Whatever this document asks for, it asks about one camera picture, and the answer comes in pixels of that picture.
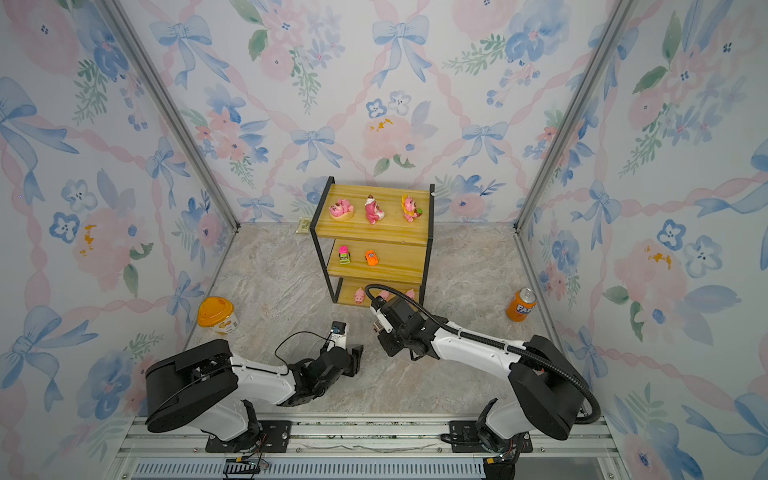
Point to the pink bear donut toy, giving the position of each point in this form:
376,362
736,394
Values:
342,210

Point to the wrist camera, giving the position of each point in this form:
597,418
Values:
381,324
338,335

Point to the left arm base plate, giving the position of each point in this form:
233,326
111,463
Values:
263,437

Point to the wooden three-tier shelf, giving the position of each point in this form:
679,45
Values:
404,249

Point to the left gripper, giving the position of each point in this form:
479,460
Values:
357,356

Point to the orange soda can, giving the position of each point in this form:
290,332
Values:
522,304

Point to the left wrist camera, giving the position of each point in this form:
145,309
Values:
338,335

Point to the orange toy truck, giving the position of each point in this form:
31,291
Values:
371,258

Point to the orange lid plastic jar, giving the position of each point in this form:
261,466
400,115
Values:
217,314

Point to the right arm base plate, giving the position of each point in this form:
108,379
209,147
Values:
467,437

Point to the pink green toy car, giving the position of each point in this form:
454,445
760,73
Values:
344,255

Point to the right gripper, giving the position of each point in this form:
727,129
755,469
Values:
383,340

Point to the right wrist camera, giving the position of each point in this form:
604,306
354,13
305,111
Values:
381,324

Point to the small green packet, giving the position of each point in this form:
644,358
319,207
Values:
303,226

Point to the pink bear cream toy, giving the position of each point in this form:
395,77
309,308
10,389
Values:
374,213

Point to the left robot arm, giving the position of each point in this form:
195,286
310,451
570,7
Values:
214,390

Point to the pink bear sunflower toy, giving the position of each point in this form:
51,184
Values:
411,210

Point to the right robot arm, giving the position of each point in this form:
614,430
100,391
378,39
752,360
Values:
548,393

